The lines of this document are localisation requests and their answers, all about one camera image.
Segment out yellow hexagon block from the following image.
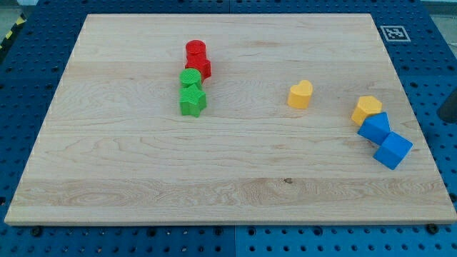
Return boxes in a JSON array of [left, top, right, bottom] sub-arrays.
[[351, 96, 383, 126]]

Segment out yellow heart block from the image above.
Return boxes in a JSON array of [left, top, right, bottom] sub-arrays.
[[286, 80, 313, 109]]

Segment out light wooden board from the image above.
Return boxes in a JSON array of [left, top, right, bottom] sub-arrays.
[[5, 14, 456, 226]]

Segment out green star block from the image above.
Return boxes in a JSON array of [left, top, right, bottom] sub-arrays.
[[179, 85, 206, 117]]

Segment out green cylinder block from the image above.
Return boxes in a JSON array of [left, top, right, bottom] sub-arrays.
[[179, 68, 202, 89]]

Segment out red star block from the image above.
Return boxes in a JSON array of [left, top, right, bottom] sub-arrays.
[[185, 56, 211, 81]]

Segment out red cylinder block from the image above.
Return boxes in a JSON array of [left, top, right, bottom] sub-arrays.
[[185, 39, 207, 60]]

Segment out blue triangle block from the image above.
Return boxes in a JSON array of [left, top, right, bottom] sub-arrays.
[[358, 112, 391, 145]]

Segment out blue cube block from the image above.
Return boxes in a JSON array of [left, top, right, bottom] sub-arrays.
[[373, 131, 413, 170]]

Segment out white fiducial marker tag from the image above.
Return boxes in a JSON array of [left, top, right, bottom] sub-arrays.
[[381, 25, 411, 42]]

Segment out dark robot tool tip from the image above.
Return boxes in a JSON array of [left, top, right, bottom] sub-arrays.
[[437, 90, 457, 124]]

